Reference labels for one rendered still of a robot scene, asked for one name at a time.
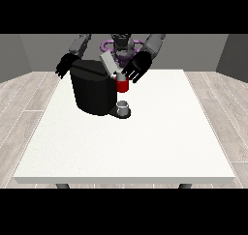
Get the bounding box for red pod holder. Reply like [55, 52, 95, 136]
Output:
[114, 77, 130, 94]

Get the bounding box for pale grey machine lid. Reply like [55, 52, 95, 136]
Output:
[99, 50, 124, 77]

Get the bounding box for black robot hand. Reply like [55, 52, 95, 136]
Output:
[120, 50, 153, 84]
[54, 52, 81, 80]

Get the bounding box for grey robot trunk purple rings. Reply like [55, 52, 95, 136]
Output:
[100, 34, 145, 69]

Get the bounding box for small grey cup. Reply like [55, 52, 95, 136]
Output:
[116, 100, 131, 116]

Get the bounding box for black coffee machine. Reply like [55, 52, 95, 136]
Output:
[69, 59, 132, 119]

